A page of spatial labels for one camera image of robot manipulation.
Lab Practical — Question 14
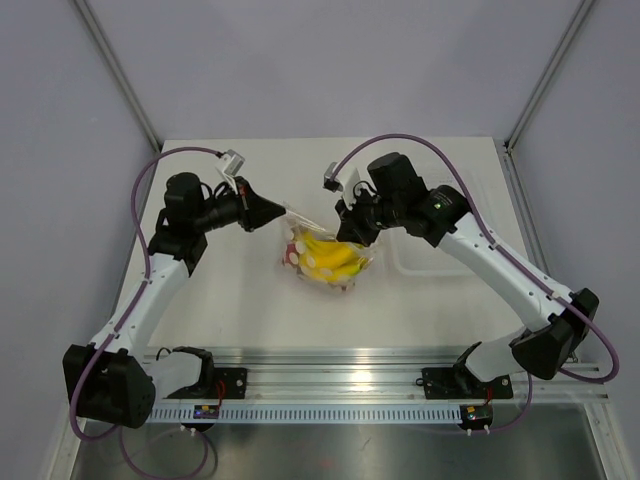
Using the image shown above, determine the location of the small circuit board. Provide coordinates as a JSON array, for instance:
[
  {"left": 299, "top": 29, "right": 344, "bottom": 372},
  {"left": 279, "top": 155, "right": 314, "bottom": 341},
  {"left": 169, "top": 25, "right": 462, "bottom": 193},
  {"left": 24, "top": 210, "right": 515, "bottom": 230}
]
[
  {"left": 460, "top": 404, "right": 493, "bottom": 430},
  {"left": 193, "top": 404, "right": 220, "bottom": 420}
]

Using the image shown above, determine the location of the aluminium rail beam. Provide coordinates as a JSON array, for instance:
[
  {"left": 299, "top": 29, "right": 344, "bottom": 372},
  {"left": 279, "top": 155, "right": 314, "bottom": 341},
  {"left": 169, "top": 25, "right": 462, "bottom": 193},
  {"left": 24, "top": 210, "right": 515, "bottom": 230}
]
[{"left": 67, "top": 349, "right": 609, "bottom": 404}]

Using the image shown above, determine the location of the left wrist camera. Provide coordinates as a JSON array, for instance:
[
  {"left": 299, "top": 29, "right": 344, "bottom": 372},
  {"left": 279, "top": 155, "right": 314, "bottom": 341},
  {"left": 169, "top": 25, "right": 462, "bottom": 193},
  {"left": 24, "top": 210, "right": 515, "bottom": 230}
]
[{"left": 215, "top": 150, "right": 245, "bottom": 193}]

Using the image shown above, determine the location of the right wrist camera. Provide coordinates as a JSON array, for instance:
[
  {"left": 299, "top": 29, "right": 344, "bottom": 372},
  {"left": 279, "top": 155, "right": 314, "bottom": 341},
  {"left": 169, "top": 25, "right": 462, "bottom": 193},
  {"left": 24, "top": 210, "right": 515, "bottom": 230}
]
[{"left": 323, "top": 162, "right": 361, "bottom": 210}]

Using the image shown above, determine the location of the right small circuit board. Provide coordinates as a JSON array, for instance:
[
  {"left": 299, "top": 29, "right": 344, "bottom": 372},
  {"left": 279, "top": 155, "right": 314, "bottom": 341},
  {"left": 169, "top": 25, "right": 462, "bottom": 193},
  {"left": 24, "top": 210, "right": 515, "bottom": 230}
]
[{"left": 460, "top": 404, "right": 493, "bottom": 430}]

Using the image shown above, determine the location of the right aluminium corner post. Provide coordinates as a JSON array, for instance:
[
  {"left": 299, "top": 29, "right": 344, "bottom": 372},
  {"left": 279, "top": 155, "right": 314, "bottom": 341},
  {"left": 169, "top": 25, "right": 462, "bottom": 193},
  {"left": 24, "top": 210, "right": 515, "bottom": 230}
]
[{"left": 504, "top": 0, "right": 599, "bottom": 154}]

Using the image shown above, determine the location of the yellow banana bunch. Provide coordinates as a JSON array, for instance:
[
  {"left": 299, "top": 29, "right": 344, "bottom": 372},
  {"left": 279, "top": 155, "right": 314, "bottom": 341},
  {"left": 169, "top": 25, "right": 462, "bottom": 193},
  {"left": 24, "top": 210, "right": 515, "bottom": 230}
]
[{"left": 282, "top": 229, "right": 370, "bottom": 286}]

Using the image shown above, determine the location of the clear zip top bag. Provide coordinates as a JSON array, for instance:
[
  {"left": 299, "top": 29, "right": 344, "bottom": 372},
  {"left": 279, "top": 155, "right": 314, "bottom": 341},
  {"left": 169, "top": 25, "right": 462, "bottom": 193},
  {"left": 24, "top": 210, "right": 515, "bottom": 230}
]
[{"left": 279, "top": 204, "right": 380, "bottom": 294}]

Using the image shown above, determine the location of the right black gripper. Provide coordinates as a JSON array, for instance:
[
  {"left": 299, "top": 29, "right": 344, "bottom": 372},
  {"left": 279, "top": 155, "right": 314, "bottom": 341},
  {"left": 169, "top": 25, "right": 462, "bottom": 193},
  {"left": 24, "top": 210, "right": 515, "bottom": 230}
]
[{"left": 337, "top": 184, "right": 405, "bottom": 247}]

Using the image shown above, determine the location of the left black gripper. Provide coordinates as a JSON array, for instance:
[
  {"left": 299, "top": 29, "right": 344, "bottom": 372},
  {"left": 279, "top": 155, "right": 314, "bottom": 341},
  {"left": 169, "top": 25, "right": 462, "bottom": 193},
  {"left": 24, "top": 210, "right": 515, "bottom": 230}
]
[{"left": 192, "top": 176, "right": 284, "bottom": 233}]

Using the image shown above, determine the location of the white perforated plastic basket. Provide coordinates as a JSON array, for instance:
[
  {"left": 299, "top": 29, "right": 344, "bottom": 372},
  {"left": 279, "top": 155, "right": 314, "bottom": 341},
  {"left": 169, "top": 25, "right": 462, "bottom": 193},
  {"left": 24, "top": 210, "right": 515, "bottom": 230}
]
[{"left": 379, "top": 163, "right": 494, "bottom": 278}]

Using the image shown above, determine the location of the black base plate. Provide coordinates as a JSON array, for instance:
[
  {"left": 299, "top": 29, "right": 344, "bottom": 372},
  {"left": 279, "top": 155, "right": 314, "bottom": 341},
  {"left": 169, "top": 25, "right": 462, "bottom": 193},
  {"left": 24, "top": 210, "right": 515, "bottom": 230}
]
[
  {"left": 167, "top": 367, "right": 248, "bottom": 400},
  {"left": 415, "top": 367, "right": 514, "bottom": 400}
]

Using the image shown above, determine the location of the left aluminium corner post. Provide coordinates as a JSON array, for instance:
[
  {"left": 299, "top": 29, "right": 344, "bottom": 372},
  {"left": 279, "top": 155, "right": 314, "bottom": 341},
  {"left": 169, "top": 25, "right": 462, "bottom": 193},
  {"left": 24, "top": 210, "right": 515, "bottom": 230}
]
[{"left": 69, "top": 0, "right": 163, "bottom": 153}]

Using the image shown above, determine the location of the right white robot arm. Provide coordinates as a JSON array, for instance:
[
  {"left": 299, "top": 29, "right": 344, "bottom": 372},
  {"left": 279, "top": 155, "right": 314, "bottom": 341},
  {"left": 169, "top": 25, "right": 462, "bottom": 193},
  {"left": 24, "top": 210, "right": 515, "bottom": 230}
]
[{"left": 324, "top": 152, "right": 599, "bottom": 398}]

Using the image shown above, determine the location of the aluminium corner post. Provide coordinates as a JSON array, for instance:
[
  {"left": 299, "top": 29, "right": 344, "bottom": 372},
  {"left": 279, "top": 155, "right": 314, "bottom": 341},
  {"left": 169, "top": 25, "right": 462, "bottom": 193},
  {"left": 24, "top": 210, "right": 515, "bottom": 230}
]
[
  {"left": 69, "top": 0, "right": 163, "bottom": 153},
  {"left": 504, "top": 0, "right": 599, "bottom": 154}
]

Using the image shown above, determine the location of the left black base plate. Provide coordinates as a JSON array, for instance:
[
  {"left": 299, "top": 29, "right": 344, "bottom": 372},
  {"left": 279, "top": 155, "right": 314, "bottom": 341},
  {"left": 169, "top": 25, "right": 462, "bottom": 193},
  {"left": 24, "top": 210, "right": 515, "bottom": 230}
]
[{"left": 167, "top": 367, "right": 248, "bottom": 400}]

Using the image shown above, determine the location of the white slotted cable duct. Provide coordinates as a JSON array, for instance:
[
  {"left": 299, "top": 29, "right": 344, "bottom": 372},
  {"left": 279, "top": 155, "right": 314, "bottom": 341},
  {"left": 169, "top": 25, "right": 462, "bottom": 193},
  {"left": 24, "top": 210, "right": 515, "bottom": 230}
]
[{"left": 145, "top": 402, "right": 461, "bottom": 425}]

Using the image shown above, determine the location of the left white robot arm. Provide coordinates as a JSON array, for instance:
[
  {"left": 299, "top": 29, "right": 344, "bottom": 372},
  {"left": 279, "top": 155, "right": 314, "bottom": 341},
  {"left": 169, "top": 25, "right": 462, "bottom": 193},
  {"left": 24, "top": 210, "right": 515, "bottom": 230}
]
[{"left": 62, "top": 172, "right": 286, "bottom": 438}]

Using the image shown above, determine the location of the left small circuit board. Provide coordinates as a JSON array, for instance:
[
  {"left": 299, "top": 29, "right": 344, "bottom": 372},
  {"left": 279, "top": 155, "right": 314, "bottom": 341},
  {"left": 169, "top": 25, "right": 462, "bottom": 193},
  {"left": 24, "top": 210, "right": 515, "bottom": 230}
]
[{"left": 193, "top": 404, "right": 220, "bottom": 420}]

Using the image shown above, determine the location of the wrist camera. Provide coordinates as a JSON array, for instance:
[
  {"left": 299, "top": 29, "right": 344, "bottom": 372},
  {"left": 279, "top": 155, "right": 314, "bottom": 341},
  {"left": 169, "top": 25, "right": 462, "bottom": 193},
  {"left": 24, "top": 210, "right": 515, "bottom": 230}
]
[
  {"left": 215, "top": 150, "right": 245, "bottom": 193},
  {"left": 323, "top": 162, "right": 361, "bottom": 210}
]

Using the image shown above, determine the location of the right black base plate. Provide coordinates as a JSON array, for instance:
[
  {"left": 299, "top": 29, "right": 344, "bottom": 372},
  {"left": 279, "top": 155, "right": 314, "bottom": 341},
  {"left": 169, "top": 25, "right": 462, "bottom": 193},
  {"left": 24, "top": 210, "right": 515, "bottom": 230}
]
[{"left": 415, "top": 367, "right": 514, "bottom": 400}]

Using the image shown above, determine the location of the red fruit bunch with leaves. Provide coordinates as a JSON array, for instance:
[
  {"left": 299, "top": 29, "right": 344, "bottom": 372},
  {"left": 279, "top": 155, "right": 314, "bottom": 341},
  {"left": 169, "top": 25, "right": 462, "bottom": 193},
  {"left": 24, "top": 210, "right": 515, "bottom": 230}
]
[{"left": 280, "top": 239, "right": 351, "bottom": 294}]

